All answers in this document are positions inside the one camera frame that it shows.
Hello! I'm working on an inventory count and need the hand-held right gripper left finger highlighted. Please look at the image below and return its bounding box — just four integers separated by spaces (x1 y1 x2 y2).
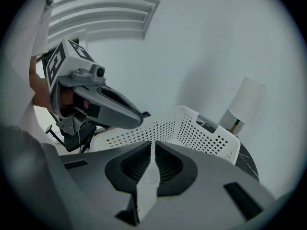
42 141 152 230

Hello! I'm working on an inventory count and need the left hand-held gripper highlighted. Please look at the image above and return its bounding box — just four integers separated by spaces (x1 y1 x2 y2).
45 37 144 136

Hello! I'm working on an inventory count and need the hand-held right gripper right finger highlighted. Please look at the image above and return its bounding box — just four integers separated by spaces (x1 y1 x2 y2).
143 141 277 230

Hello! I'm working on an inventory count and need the white perforated basket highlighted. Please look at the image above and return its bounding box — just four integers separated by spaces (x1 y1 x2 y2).
89 105 241 166

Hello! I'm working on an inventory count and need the person's left forearm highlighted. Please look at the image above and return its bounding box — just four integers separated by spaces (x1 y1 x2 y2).
28 56 53 111

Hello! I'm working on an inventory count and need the person's left hand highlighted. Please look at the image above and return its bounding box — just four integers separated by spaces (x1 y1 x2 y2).
59 86 91 116

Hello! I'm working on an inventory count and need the black marble table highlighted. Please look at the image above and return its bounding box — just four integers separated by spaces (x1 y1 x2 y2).
195 115 260 183

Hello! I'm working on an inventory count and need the white ceiling air vent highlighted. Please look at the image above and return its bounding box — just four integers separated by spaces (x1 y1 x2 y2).
47 0 161 48

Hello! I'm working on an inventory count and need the white table lamp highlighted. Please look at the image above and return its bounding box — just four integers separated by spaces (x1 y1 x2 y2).
226 77 266 136

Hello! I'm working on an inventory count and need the person's white shirt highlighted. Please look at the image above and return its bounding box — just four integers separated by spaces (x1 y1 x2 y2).
0 0 54 141

